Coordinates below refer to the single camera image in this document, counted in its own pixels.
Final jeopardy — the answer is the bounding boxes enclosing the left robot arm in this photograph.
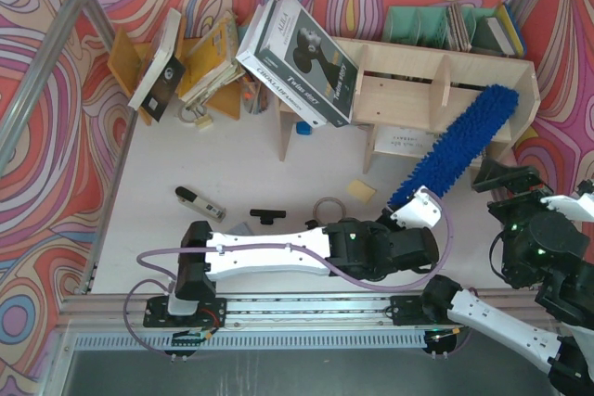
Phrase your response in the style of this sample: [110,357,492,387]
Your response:
[166,186,442,316]

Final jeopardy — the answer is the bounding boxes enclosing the light wooden bookshelf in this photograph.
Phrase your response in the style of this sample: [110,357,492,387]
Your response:
[273,38,540,198]

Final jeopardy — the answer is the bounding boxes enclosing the blue microfiber duster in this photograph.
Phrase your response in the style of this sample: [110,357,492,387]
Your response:
[387,84,519,209]

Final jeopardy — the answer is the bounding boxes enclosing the yellow books stack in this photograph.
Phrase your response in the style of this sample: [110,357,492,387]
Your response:
[178,10,244,109]

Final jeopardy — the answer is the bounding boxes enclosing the spiral bound drawing notebook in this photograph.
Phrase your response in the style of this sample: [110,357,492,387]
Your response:
[373,126,439,159]

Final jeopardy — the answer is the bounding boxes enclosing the white black leaning book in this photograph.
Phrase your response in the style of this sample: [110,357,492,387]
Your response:
[128,8,186,121]

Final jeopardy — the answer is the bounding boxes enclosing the masking tape roll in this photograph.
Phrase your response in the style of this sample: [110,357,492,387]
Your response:
[312,197,346,225]

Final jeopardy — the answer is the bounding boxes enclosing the yellow sticky note pad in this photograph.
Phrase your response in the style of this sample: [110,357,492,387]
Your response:
[347,179,377,204]

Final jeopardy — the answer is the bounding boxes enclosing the blue pencil sharpener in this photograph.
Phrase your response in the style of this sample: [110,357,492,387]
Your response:
[295,121,313,135]

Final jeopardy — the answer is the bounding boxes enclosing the orange wooden book stand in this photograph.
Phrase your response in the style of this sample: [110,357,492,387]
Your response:
[108,16,240,124]

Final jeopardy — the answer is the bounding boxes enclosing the yellow grey calculator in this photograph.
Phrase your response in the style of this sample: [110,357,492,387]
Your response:
[227,222,253,236]

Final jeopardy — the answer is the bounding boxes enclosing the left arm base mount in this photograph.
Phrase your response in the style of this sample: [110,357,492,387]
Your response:
[143,296,227,328]

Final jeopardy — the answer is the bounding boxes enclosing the green desk organizer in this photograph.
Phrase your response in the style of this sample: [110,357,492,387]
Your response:
[381,6,518,58]

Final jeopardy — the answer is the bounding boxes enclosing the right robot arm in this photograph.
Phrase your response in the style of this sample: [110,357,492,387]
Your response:
[420,159,593,395]

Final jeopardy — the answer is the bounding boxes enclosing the white black marker pen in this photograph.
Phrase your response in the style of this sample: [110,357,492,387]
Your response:
[305,219,319,230]

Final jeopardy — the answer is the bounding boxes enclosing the blue yellow book in organizer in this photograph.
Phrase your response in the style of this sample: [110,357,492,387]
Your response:
[493,3,527,58]

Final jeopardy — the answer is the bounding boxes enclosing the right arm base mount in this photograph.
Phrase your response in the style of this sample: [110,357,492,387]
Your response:
[383,296,454,326]

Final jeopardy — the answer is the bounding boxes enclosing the pen cup with pencils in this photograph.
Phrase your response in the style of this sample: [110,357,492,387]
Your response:
[239,76,268,115]

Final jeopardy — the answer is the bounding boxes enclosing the black T-shaped plastic part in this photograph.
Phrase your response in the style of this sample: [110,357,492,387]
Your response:
[250,209,287,225]

